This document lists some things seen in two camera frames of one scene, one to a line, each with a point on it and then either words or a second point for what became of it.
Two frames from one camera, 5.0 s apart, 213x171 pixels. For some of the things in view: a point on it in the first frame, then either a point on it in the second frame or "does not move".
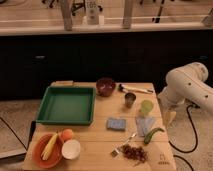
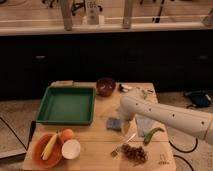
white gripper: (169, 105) to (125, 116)
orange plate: (55, 153) does not move
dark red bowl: (105, 86) does not move
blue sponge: (116, 124) does not move
